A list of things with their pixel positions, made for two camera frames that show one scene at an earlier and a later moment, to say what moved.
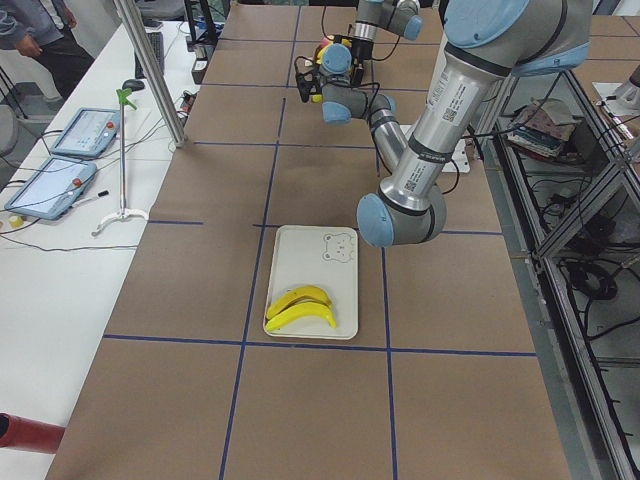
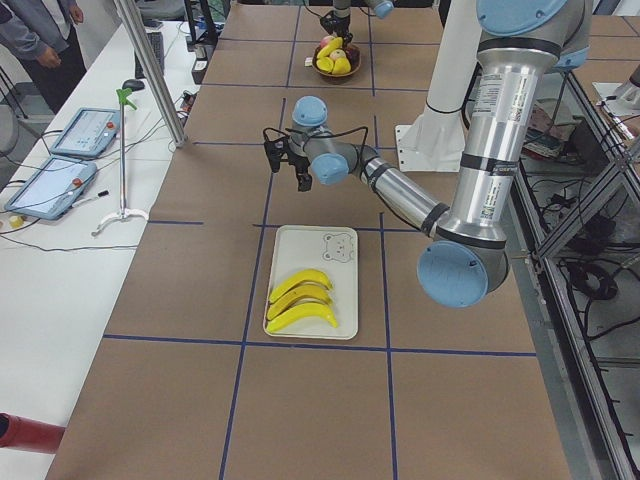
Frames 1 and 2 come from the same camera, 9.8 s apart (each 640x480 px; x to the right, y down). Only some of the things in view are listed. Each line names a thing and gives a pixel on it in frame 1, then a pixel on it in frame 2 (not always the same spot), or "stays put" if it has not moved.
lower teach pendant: [51, 189] stays put
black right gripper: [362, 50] to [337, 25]
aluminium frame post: [133, 17] stays put
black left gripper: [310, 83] to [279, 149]
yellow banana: [307, 292] stays put
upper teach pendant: [90, 132] stays put
